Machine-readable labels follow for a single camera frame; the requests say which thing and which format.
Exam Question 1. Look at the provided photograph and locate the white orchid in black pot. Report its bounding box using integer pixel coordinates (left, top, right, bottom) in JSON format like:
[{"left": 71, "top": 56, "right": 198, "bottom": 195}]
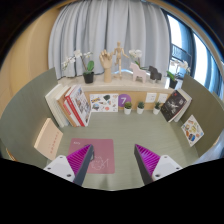
[
  {"left": 61, "top": 49, "right": 96, "bottom": 84},
  {"left": 128, "top": 49, "right": 149, "bottom": 71},
  {"left": 166, "top": 59, "right": 192, "bottom": 90}
]

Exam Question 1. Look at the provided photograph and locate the tan covered book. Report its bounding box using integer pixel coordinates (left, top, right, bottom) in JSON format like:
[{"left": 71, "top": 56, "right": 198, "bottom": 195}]
[{"left": 55, "top": 85, "right": 79, "bottom": 128}]

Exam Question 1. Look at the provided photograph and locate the colourful food sticker sheet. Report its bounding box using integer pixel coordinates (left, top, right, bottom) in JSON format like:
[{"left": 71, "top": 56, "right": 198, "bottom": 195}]
[{"left": 180, "top": 114, "right": 205, "bottom": 148}]

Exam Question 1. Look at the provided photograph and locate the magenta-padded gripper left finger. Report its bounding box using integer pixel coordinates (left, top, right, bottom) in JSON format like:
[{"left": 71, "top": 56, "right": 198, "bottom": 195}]
[{"left": 43, "top": 143, "right": 95, "bottom": 187}]

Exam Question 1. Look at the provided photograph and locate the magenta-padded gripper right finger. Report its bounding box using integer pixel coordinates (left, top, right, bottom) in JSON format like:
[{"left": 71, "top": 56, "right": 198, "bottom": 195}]
[{"left": 133, "top": 143, "right": 183, "bottom": 186}]

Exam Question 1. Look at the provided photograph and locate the dark wooden horse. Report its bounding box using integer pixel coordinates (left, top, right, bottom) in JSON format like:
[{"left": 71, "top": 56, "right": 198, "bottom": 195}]
[{"left": 147, "top": 65, "right": 163, "bottom": 82}]

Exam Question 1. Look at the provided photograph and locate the pink wooden horse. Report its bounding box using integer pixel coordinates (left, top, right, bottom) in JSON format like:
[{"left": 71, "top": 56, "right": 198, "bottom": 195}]
[{"left": 129, "top": 62, "right": 148, "bottom": 83}]

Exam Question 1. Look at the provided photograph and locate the wooden artist mannequin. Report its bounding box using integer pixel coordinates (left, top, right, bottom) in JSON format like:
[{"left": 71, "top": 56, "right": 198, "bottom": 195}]
[{"left": 111, "top": 41, "right": 130, "bottom": 80}]

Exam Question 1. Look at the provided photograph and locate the small succulent in white pot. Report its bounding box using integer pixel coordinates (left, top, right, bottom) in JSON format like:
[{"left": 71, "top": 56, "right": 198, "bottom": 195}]
[
  {"left": 136, "top": 101, "right": 146, "bottom": 115},
  {"left": 152, "top": 101, "right": 162, "bottom": 116},
  {"left": 123, "top": 101, "right": 133, "bottom": 116}
]

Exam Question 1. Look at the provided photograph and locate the red and white book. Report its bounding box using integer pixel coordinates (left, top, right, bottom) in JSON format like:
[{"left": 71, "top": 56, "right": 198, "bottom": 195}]
[{"left": 63, "top": 84, "right": 86, "bottom": 128}]

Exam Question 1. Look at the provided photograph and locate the white doodle sticker sheet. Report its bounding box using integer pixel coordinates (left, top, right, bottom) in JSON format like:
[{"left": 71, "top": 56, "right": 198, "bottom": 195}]
[{"left": 89, "top": 93, "right": 120, "bottom": 113}]

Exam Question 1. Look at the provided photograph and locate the grey pleated curtain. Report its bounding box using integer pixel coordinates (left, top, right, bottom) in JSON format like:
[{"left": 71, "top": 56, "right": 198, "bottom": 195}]
[{"left": 48, "top": 0, "right": 173, "bottom": 81}]

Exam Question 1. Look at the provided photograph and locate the dark-framed window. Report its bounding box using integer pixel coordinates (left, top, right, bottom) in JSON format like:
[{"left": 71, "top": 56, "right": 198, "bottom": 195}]
[{"left": 163, "top": 9, "right": 224, "bottom": 98}]

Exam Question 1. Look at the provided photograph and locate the wooden hand model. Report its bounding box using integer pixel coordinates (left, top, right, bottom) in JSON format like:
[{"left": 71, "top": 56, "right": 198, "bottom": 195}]
[{"left": 99, "top": 49, "right": 114, "bottom": 84}]

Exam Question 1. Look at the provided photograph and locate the grey-green desk partition panel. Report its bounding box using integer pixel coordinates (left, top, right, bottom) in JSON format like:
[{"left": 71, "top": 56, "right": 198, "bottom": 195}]
[
  {"left": 0, "top": 67, "right": 64, "bottom": 159},
  {"left": 181, "top": 73, "right": 224, "bottom": 158}
]

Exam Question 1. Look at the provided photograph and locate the purple round number sign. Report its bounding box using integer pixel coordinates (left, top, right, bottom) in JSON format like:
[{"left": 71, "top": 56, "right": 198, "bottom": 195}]
[{"left": 117, "top": 93, "right": 132, "bottom": 108}]

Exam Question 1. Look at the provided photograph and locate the dark book with red corner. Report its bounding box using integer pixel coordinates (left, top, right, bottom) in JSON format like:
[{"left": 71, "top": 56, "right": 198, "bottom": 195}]
[{"left": 160, "top": 89, "right": 188, "bottom": 123}]

